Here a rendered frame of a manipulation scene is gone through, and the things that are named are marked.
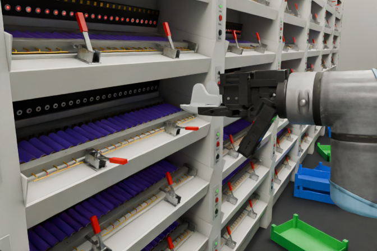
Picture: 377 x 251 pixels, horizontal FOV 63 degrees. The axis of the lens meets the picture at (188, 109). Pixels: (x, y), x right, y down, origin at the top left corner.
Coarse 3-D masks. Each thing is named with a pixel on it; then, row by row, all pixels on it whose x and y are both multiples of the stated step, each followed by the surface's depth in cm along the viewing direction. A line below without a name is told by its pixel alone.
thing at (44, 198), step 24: (144, 96) 95; (168, 96) 103; (24, 120) 63; (48, 120) 68; (192, 120) 95; (144, 144) 73; (168, 144) 78; (72, 168) 58; (120, 168) 63; (24, 192) 45; (48, 192) 50; (72, 192) 54; (96, 192) 60; (48, 216) 51
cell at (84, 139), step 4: (68, 128) 67; (68, 132) 67; (72, 132) 66; (76, 132) 67; (72, 136) 66; (76, 136) 66; (80, 136) 66; (80, 140) 65; (84, 140) 65; (88, 140) 65
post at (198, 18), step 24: (168, 0) 97; (192, 0) 93; (216, 0) 91; (168, 24) 98; (192, 24) 94; (216, 24) 93; (216, 48) 95; (216, 120) 100; (192, 144) 102; (216, 168) 104
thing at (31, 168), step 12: (156, 120) 82; (168, 120) 85; (180, 120) 89; (120, 132) 71; (132, 132) 72; (144, 132) 77; (156, 132) 78; (84, 144) 62; (96, 144) 63; (108, 144) 66; (48, 156) 55; (60, 156) 56; (72, 156) 58; (24, 168) 51; (36, 168) 52; (48, 168) 54
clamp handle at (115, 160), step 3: (96, 153) 59; (99, 153) 59; (96, 156) 59; (99, 156) 60; (102, 156) 59; (99, 159) 59; (102, 159) 58; (105, 159) 58; (108, 159) 57; (111, 159) 57; (114, 159) 56; (117, 159) 56; (120, 159) 56; (123, 159) 56; (126, 159) 56; (111, 162) 57; (114, 162) 57; (117, 162) 56; (120, 162) 56; (123, 162) 56; (126, 162) 56
